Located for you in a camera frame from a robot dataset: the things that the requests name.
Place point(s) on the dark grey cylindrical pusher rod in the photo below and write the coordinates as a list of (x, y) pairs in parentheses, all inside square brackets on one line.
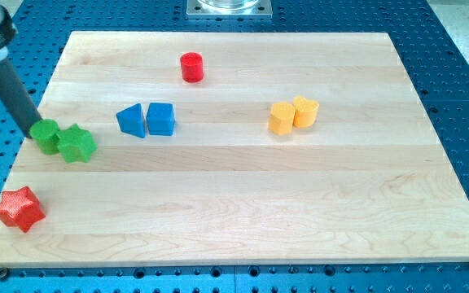
[(16, 98)]

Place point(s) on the red star block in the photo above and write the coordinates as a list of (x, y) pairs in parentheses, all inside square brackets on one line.
[(20, 208)]

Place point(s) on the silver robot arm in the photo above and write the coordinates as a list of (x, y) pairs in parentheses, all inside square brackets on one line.
[(7, 32)]

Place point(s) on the green star block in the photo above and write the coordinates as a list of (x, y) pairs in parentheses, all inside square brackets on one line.
[(76, 144)]

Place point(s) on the green cylinder block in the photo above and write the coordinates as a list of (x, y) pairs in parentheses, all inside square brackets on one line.
[(44, 133)]

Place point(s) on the blue triangle block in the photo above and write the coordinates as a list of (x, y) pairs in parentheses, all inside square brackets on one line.
[(132, 121)]

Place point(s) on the blue cube block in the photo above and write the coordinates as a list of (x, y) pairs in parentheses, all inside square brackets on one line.
[(160, 119)]

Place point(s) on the light wooden board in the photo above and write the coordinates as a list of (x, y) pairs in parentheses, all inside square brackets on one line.
[(368, 182)]

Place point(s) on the red cylinder block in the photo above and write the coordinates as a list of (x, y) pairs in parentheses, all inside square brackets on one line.
[(192, 67)]

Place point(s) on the yellow pentagon block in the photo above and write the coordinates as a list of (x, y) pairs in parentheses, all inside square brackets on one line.
[(281, 118)]

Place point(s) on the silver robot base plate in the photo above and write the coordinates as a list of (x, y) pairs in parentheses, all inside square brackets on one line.
[(208, 9)]

